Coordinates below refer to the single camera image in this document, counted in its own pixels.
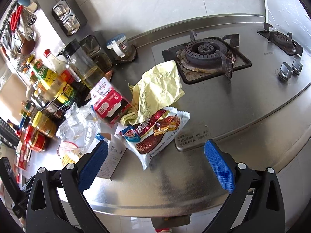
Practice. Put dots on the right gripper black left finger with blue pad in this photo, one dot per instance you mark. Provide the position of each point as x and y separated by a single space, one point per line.
45 212

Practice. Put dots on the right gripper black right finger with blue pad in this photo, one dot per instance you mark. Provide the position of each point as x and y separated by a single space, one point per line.
255 202

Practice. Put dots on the white paper box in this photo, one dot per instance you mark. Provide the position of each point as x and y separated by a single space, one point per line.
115 153

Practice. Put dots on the clear plastic bag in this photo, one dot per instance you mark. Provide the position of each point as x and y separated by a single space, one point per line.
80 127

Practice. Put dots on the red white milk carton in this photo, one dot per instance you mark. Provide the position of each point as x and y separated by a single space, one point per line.
108 103

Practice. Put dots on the chocolate snack wrapper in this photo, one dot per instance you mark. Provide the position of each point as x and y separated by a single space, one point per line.
150 137

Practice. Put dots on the yellow paper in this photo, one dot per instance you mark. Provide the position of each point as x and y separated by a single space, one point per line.
159 87

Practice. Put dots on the red snack packet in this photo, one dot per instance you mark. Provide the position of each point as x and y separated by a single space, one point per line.
23 156

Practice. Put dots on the red lid sauce jar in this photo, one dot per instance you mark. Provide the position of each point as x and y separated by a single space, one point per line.
34 139

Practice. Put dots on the yellow lid peanut jar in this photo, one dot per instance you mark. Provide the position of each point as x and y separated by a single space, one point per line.
44 125

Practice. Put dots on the green label oil bottle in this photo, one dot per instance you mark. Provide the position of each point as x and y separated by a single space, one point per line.
52 82

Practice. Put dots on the glass oil dispenser black lid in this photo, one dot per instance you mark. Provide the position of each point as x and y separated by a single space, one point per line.
86 69

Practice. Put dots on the red cap vinegar bottle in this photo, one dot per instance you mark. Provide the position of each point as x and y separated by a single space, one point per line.
58 66

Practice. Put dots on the left stove knob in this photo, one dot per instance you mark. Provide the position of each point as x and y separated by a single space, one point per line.
285 72

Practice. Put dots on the stove knob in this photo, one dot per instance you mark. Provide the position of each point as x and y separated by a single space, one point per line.
297 66
285 72

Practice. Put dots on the right stove knob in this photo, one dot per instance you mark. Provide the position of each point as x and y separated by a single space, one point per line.
297 66

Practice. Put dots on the right gas stove burner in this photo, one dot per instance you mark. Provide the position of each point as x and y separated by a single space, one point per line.
284 42

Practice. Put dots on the glass jar blue lid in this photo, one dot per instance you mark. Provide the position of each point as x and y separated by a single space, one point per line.
119 46

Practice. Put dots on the slotted metal spoon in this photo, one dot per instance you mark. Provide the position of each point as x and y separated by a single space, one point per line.
28 20

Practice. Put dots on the red handled scissors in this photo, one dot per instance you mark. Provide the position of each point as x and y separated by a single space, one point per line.
15 17

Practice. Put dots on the wall spice box rack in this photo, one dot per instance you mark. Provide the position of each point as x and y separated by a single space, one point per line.
69 16

